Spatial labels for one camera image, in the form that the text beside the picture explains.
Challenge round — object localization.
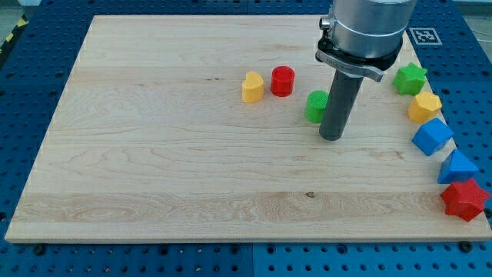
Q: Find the green star block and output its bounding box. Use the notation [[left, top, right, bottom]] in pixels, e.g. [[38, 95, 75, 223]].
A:
[[392, 62, 427, 96]]

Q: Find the wooden board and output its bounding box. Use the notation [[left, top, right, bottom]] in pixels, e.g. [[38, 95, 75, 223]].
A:
[[5, 15, 491, 243]]

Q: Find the blue triangle block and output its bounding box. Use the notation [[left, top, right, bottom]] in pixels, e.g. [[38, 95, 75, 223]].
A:
[[437, 149, 479, 184]]

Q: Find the red star block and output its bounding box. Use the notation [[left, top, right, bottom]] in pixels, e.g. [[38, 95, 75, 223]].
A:
[[440, 178, 491, 222]]

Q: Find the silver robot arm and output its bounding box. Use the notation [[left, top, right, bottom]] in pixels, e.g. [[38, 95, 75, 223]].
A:
[[315, 0, 417, 141]]

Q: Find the yellow hexagon block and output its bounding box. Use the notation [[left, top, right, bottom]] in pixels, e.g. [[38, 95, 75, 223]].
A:
[[407, 92, 442, 124]]

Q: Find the green cylinder block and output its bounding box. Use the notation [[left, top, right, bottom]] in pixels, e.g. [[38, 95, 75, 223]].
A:
[[304, 90, 328, 123]]

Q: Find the yellow heart block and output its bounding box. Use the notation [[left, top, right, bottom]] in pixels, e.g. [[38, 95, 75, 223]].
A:
[[241, 71, 264, 103]]

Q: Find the white fiducial marker tag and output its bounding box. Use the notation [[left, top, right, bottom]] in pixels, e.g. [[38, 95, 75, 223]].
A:
[[409, 27, 442, 45]]

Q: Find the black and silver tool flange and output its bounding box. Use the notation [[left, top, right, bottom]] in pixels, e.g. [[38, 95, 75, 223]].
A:
[[315, 15, 403, 82]]

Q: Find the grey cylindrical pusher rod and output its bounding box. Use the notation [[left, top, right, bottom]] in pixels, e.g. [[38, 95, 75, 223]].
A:
[[319, 70, 363, 141]]

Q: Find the red cylinder block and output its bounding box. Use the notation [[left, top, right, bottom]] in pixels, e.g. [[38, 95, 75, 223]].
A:
[[271, 65, 295, 97]]

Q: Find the blue cube block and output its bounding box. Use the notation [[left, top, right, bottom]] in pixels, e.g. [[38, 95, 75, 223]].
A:
[[411, 118, 454, 156]]

